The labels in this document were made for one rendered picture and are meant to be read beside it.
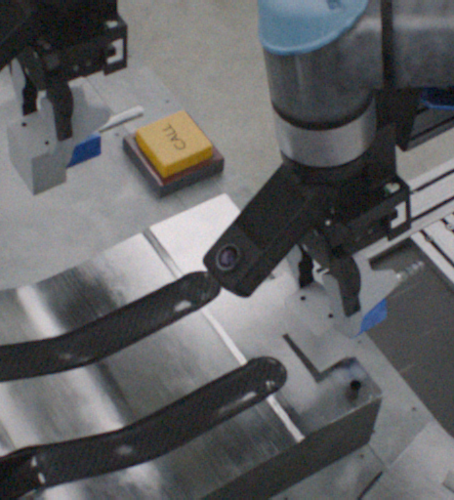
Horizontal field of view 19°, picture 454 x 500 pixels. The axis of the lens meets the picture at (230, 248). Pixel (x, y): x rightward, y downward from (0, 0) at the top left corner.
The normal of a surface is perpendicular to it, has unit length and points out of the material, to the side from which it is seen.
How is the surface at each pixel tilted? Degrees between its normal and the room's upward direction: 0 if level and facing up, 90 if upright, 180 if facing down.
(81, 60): 90
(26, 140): 0
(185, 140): 0
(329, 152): 87
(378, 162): 82
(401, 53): 68
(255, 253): 39
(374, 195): 12
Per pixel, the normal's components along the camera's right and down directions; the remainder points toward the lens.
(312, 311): -0.11, -0.64
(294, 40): -0.36, 0.72
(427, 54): -0.11, 0.50
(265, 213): -0.53, -0.31
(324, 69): -0.05, 0.73
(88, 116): 0.54, 0.57
